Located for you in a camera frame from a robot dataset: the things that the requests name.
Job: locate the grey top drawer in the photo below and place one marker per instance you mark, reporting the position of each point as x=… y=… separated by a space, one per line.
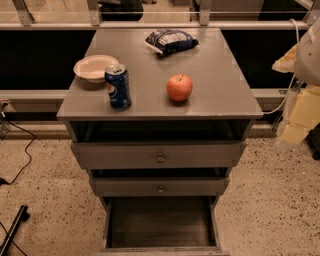
x=138 y=155

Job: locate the black metal bar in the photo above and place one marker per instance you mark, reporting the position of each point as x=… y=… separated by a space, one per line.
x=21 y=216

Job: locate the blue chip bag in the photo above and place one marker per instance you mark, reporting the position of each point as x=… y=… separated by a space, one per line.
x=169 y=41

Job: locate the blue Pepsi soda can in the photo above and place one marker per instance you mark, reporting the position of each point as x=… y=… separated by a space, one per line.
x=117 y=83

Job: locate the grey middle drawer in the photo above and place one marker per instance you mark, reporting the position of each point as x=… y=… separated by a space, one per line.
x=157 y=186

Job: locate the white paper bowl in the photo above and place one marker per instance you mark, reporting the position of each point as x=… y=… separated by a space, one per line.
x=92 y=68

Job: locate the grey bottom drawer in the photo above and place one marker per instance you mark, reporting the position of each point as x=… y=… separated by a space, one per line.
x=161 y=226

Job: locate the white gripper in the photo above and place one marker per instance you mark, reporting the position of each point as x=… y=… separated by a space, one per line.
x=308 y=56

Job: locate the grey drawer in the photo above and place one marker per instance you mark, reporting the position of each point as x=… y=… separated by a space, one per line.
x=138 y=155
x=157 y=186
x=161 y=226

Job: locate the red apple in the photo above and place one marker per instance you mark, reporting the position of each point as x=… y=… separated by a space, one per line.
x=179 y=87

